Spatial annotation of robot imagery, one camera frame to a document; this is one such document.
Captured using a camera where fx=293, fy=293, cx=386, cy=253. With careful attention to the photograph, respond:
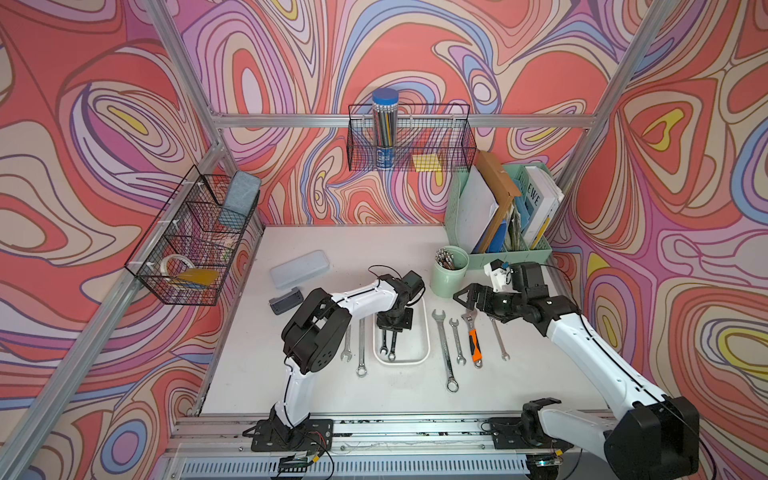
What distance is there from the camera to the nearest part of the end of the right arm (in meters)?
0.58

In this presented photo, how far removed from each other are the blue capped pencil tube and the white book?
0.48m

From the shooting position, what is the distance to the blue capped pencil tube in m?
0.73

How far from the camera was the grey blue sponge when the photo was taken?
2.62 ft

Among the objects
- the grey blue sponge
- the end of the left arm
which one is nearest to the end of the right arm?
the end of the left arm

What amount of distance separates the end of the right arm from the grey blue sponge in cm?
62

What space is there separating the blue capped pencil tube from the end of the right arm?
1.42 feet
